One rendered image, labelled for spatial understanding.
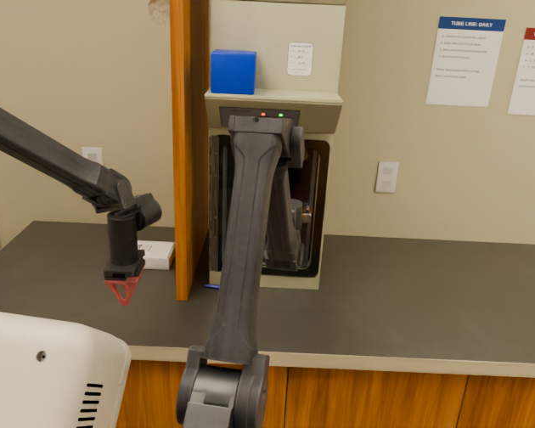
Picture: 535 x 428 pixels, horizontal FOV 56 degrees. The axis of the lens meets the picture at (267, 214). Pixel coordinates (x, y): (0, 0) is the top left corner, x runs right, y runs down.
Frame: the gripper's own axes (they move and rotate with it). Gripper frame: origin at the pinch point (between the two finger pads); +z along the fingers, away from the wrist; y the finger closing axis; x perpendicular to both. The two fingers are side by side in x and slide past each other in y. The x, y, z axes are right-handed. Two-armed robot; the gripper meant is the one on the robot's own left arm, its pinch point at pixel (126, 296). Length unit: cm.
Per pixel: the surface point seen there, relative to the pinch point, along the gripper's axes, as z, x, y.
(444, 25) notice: -57, -84, 76
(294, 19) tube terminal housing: -58, -34, 33
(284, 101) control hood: -40, -33, 22
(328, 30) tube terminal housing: -56, -43, 33
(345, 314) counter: 16, -53, 21
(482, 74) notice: -43, -99, 76
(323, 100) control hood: -41, -42, 22
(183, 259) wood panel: 3.1, -8.6, 24.3
